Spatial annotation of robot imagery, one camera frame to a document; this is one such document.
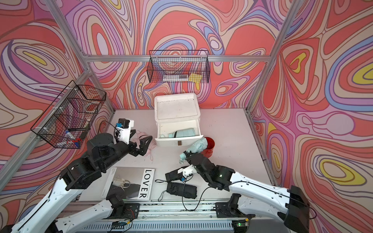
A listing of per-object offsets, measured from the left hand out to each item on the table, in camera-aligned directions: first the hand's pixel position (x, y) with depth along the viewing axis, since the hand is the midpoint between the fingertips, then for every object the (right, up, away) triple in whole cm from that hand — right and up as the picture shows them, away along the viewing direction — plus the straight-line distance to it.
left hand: (145, 134), depth 61 cm
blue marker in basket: (-42, 0, +11) cm, 44 cm away
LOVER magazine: (-11, -29, +17) cm, 35 cm away
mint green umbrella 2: (+24, -7, +13) cm, 28 cm away
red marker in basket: (-32, -3, +3) cm, 32 cm away
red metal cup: (+31, -13, +25) cm, 42 cm away
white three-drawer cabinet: (+13, +7, +21) cm, 25 cm away
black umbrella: (+10, -26, +21) cm, 35 cm away
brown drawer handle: (+14, -6, +17) cm, 23 cm away
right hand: (+21, -11, +14) cm, 27 cm away
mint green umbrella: (+16, -1, +21) cm, 26 cm away
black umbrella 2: (+15, -31, +16) cm, 38 cm away
